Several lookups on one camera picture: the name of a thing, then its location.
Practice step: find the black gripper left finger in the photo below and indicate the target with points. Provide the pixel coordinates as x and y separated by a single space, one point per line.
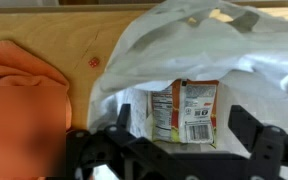
97 150

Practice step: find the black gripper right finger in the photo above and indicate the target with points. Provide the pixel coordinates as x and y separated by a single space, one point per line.
267 146

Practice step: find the orange snack wrapper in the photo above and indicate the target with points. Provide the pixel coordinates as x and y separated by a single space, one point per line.
197 110

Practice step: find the white plastic bag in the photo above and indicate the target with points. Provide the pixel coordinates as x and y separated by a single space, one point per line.
184 50

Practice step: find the small red die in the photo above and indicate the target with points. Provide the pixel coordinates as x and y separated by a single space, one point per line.
94 62

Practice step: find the orange cloth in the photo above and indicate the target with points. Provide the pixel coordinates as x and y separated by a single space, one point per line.
17 70

